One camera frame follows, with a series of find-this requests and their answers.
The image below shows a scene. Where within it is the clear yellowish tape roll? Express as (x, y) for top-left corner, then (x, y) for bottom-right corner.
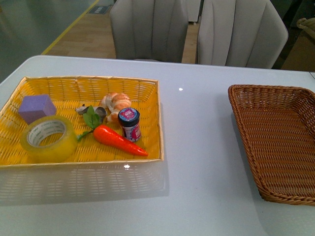
(20, 116), (78, 163)

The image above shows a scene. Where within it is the yellow woven basket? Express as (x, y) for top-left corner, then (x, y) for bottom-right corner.
(0, 76), (164, 168)

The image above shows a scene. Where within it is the left grey upholstered chair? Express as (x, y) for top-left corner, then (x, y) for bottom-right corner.
(110, 0), (189, 63)

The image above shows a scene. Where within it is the toy croissant bread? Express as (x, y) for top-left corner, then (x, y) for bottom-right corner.
(99, 92), (131, 123)

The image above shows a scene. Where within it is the purple foam cube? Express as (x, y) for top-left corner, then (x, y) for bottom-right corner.
(18, 94), (57, 124)

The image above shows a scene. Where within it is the grey upholstered chair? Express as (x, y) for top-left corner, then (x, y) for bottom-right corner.
(195, 0), (288, 69)
(110, 0), (189, 63)

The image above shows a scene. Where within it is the brown wicker basket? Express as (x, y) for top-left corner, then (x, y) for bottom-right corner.
(228, 85), (315, 206)

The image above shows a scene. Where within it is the right grey upholstered chair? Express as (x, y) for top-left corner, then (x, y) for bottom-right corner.
(195, 0), (288, 69)

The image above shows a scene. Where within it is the orange toy carrot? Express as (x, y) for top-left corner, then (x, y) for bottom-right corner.
(77, 106), (149, 156)

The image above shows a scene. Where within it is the small jar with dark lid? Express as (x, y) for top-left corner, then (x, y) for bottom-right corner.
(118, 107), (141, 142)

